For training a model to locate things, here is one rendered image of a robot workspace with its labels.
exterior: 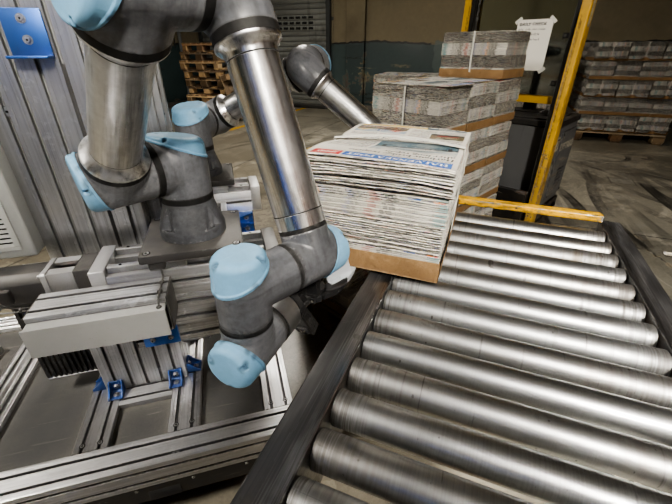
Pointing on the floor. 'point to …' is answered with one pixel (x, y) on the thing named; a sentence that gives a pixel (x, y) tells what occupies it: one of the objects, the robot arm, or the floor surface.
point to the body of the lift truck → (525, 141)
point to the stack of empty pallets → (202, 71)
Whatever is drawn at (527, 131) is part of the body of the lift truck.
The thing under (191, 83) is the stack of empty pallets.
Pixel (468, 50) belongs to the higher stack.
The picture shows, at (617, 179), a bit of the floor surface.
